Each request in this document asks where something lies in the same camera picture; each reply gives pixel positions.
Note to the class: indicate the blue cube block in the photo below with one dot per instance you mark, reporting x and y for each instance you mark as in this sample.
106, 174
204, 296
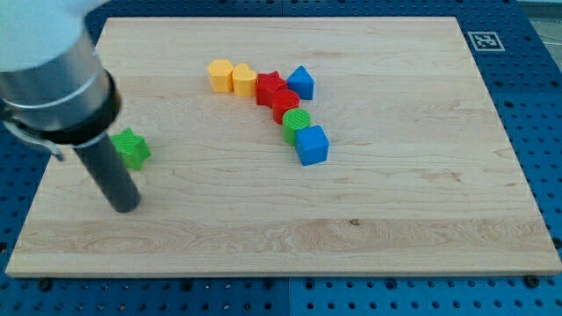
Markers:
311, 145

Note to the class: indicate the white fiducial marker tag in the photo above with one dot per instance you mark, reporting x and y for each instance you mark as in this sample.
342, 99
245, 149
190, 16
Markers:
486, 41

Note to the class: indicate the blue triangle block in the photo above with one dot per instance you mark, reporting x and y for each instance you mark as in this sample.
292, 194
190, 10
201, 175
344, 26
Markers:
301, 82

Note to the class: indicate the green cylinder block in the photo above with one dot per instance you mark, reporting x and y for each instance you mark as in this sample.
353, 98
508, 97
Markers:
294, 120

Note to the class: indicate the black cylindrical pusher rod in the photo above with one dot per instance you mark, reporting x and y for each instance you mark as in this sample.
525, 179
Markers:
100, 157

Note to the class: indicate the green star block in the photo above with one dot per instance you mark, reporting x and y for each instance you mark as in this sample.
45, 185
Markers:
132, 148

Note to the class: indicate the yellow hexagon block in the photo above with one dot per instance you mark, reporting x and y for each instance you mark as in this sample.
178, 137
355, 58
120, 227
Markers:
220, 75

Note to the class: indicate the yellow heart block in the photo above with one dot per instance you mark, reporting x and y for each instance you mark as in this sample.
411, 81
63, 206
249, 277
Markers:
244, 79

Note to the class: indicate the wooden board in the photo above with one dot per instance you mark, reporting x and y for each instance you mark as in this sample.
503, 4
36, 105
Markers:
421, 179

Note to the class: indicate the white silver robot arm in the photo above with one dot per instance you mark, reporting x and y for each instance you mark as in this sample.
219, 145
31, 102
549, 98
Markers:
55, 91

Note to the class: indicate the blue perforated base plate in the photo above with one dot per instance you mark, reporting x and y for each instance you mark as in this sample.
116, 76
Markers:
525, 84

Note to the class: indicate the red star block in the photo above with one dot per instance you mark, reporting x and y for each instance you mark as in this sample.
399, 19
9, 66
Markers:
266, 87

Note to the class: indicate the red cylinder block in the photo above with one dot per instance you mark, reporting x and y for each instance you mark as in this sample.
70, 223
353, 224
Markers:
283, 101

